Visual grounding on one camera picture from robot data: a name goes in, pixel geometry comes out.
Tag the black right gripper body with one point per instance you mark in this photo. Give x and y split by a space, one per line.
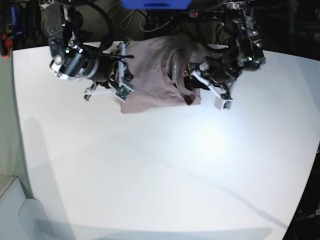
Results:
103 67

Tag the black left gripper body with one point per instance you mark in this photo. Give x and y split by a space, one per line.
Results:
216 72

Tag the mauve t-shirt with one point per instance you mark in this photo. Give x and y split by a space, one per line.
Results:
158 67

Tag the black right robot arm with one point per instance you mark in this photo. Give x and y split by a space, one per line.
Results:
72 59

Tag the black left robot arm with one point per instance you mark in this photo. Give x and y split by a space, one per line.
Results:
244 43

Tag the black power strip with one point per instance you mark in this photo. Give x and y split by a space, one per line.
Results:
208 14

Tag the blue box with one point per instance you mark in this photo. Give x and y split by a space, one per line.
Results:
155 4

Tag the red black clamp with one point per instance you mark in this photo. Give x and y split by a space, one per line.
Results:
6 43

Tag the grey side panel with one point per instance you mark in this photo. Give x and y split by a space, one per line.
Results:
21 218

